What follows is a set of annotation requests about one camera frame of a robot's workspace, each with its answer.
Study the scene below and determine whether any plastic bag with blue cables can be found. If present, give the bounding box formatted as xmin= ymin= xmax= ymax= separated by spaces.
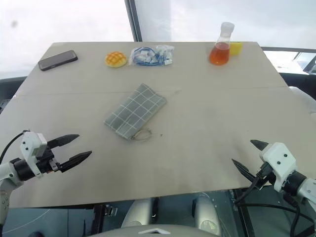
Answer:
xmin=129 ymin=44 xmax=175 ymax=67

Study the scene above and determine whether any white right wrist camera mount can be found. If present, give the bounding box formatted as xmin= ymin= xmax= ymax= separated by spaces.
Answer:
xmin=259 ymin=142 xmax=296 ymax=192

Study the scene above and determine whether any silver rounded robot leg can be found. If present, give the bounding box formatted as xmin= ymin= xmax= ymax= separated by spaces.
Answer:
xmin=192 ymin=194 xmax=223 ymax=236
xmin=120 ymin=197 xmax=159 ymax=230

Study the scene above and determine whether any black smartphone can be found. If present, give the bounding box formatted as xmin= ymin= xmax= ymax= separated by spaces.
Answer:
xmin=38 ymin=50 xmax=79 ymax=72

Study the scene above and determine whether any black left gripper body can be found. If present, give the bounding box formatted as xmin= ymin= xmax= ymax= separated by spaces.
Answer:
xmin=37 ymin=146 xmax=61 ymax=174

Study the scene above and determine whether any silver robot torso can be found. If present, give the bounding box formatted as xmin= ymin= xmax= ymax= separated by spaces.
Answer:
xmin=86 ymin=223 xmax=223 ymax=237

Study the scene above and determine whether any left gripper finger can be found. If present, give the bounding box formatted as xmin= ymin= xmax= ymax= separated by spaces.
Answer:
xmin=58 ymin=151 xmax=93 ymax=173
xmin=46 ymin=134 xmax=80 ymax=150

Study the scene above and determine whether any white rounded object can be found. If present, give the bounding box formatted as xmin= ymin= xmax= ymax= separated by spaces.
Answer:
xmin=288 ymin=85 xmax=316 ymax=116

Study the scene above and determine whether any grey window frame post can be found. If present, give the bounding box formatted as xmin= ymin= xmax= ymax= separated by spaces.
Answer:
xmin=124 ymin=0 xmax=144 ymax=42

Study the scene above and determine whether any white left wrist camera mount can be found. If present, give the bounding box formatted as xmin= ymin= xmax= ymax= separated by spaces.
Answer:
xmin=19 ymin=131 xmax=48 ymax=177

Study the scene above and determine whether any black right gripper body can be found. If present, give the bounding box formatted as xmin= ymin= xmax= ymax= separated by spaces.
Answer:
xmin=255 ymin=162 xmax=275 ymax=185

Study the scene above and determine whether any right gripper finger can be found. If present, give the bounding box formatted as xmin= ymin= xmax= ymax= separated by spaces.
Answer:
xmin=249 ymin=139 xmax=270 ymax=152
xmin=232 ymin=158 xmax=259 ymax=184

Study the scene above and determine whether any flask with orange liquid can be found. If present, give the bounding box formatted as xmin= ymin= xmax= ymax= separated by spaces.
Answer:
xmin=209 ymin=22 xmax=235 ymax=66

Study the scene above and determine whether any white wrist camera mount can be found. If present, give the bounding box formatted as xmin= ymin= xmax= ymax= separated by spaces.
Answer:
xmin=259 ymin=142 xmax=296 ymax=192
xmin=19 ymin=131 xmax=48 ymax=177

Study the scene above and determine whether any yellow pineapple bun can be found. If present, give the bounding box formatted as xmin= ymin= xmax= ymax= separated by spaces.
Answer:
xmin=104 ymin=51 xmax=127 ymax=68

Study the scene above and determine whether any yellow sponge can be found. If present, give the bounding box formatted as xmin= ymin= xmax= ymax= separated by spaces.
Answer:
xmin=229 ymin=41 xmax=244 ymax=56

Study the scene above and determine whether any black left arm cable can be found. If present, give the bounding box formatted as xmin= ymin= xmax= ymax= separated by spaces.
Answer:
xmin=0 ymin=131 xmax=25 ymax=161

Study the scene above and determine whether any grey checked cloth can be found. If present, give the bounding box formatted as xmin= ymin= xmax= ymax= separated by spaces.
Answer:
xmin=103 ymin=83 xmax=168 ymax=142

